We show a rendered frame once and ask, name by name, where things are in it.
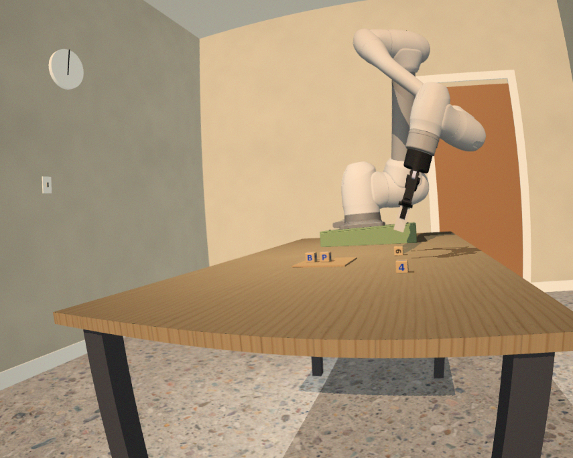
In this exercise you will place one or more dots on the light orange mat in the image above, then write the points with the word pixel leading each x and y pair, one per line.
pixel 335 262

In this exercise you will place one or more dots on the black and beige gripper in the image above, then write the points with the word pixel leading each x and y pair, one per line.
pixel 416 161

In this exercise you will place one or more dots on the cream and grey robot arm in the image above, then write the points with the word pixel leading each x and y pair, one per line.
pixel 422 109

